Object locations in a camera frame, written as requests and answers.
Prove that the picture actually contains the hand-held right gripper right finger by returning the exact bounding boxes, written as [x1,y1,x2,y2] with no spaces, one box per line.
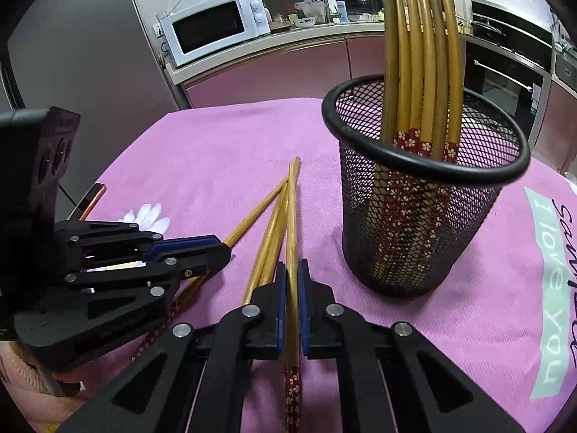
[298,259,526,433]

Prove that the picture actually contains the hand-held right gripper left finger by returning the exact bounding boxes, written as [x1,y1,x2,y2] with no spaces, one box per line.
[58,262,289,433]

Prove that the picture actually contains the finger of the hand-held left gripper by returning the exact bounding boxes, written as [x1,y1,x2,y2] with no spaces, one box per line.
[16,244,234,371]
[54,220,224,261]

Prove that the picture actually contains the red-tipped wooden chopstick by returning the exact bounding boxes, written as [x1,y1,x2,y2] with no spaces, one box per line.
[258,198,290,287]
[131,177,290,362]
[242,184,289,306]
[284,157,304,433]

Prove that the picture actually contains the black mesh cup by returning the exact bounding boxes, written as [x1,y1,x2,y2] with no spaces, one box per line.
[321,74,531,298]

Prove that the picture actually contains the bunch of wooden chopsticks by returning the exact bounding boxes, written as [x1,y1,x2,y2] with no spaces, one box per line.
[367,0,466,280]

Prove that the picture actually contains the person's left forearm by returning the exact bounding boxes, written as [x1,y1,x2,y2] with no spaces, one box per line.
[0,340,88,433]

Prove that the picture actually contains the smartphone with orange case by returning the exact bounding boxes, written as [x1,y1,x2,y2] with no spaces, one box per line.
[72,183,107,222]

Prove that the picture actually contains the pink daisy-print towel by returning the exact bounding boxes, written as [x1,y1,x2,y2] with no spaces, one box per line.
[88,96,577,433]

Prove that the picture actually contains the grey refrigerator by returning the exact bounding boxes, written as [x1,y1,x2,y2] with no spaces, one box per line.
[6,0,190,217]

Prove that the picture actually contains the pink kitchen base cabinets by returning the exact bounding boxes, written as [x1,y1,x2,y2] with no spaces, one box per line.
[182,34,388,110]
[532,67,577,167]

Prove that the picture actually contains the white microwave oven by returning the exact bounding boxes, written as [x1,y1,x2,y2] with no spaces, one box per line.
[159,0,272,67]

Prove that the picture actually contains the white kitchen countertop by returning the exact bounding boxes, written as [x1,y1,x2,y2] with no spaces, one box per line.
[164,20,577,86]

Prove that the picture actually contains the built-in black oven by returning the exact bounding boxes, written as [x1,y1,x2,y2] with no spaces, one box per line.
[464,36,553,145]

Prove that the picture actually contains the black wok with lid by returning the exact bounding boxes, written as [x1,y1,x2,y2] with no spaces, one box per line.
[472,17,502,38]

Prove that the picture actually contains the grey countertop appliance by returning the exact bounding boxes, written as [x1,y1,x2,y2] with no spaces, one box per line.
[552,49,577,86]

